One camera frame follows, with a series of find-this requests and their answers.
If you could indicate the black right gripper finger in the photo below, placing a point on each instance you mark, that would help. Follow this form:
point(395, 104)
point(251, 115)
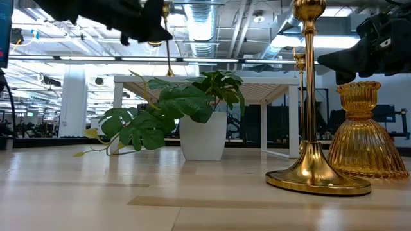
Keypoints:
point(345, 77)
point(345, 57)

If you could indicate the short thin gold candlestick holder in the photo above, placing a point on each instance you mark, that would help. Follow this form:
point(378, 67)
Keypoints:
point(167, 54)

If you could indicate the amber ribbed glass candle holder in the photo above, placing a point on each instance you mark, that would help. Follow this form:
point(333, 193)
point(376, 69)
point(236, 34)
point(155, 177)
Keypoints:
point(363, 147)

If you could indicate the tall gold candlestick holder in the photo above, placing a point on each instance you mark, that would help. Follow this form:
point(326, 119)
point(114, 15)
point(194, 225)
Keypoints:
point(311, 167)

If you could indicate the black background desk monitor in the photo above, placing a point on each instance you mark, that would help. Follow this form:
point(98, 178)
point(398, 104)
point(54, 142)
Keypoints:
point(383, 113)

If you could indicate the white building column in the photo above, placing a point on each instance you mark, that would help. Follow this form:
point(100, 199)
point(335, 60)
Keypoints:
point(73, 102)

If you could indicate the green artificial leafy plant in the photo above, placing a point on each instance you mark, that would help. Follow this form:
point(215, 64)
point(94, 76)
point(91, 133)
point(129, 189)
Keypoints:
point(173, 106)

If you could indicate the computer monitor with blue screen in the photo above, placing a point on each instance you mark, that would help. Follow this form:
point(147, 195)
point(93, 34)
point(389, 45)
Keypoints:
point(5, 29)

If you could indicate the white plant pot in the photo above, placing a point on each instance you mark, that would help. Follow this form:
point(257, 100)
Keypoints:
point(203, 138)

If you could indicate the silver ceiling air duct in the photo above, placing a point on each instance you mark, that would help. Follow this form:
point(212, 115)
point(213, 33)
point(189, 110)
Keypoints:
point(202, 29)

